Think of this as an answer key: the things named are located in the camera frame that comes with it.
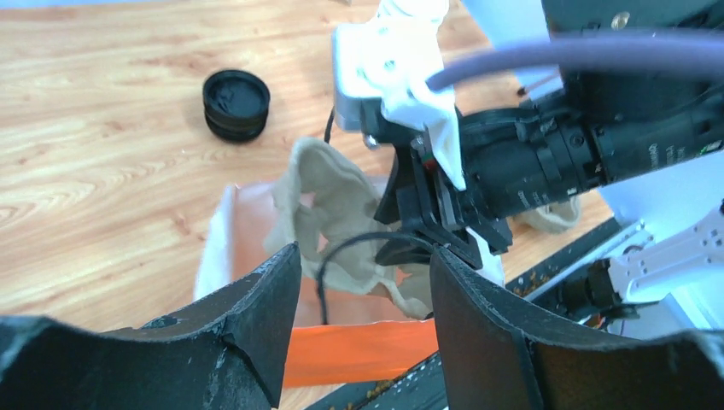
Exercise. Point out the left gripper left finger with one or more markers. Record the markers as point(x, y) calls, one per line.
point(225, 351)

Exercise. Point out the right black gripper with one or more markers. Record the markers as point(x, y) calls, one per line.
point(514, 160)

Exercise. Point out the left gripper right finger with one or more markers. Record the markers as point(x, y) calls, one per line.
point(583, 368)

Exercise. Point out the orange paper takeout bag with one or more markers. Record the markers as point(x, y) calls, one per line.
point(337, 338)

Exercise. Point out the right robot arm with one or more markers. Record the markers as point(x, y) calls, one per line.
point(600, 128)

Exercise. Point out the brown pulp cup carrier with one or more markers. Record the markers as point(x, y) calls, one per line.
point(555, 218)

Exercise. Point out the stack of black lids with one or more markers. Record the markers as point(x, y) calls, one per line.
point(236, 105)

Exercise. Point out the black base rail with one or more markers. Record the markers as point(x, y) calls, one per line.
point(495, 370)

